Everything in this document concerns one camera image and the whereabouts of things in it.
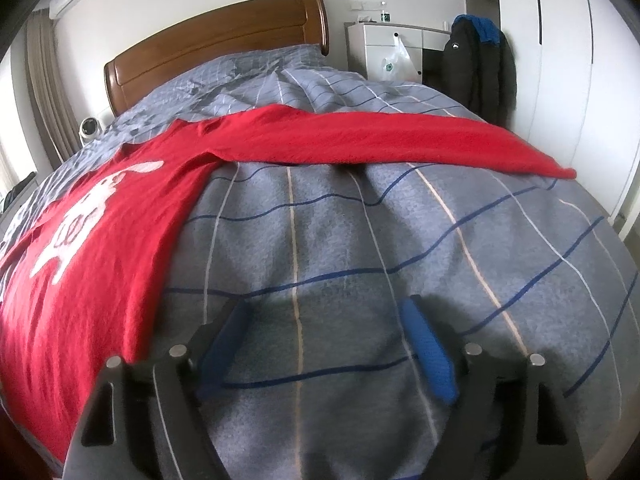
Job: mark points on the red sweater with white print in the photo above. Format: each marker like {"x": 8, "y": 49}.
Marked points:
{"x": 100, "y": 280}

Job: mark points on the grey plaid duvet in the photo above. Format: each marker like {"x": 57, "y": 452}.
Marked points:
{"x": 330, "y": 240}

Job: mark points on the blue garment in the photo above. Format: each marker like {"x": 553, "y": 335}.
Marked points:
{"x": 485, "y": 27}

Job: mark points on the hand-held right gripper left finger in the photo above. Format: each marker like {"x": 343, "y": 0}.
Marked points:
{"x": 227, "y": 341}

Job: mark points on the beige curtain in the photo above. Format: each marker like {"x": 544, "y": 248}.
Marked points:
{"x": 50, "y": 85}

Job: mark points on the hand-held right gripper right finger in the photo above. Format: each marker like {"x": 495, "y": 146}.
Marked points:
{"x": 431, "y": 355}

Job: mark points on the white security camera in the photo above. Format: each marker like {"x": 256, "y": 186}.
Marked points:
{"x": 91, "y": 127}

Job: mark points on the white plastic bag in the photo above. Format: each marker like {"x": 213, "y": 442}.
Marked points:
{"x": 397, "y": 62}

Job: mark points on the small bottle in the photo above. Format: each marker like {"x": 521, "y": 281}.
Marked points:
{"x": 384, "y": 14}

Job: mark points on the white dresser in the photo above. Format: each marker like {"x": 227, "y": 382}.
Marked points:
{"x": 372, "y": 42}

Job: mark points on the white wardrobe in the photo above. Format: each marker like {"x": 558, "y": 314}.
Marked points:
{"x": 560, "y": 60}

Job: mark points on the wooden headboard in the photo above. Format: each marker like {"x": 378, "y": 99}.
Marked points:
{"x": 225, "y": 35}

